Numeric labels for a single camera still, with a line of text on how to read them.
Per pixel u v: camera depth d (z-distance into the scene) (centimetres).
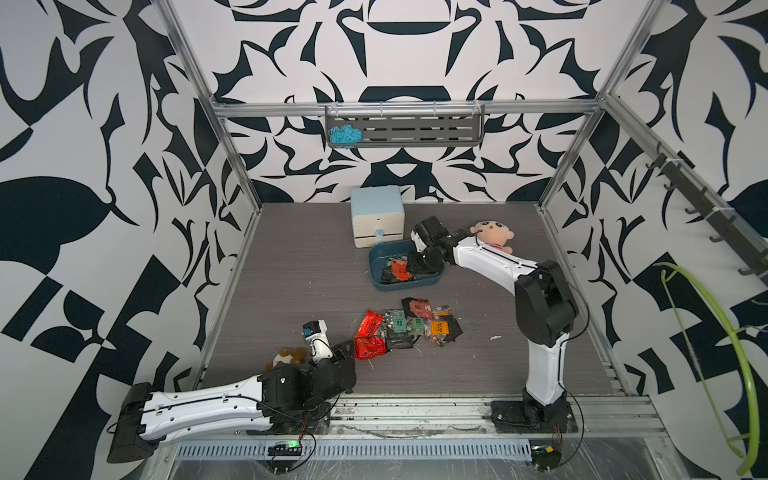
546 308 51
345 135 91
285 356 81
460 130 99
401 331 86
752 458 50
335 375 56
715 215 58
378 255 100
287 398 54
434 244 74
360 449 65
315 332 69
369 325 88
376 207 99
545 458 71
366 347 83
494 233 101
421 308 91
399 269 98
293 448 73
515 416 74
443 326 88
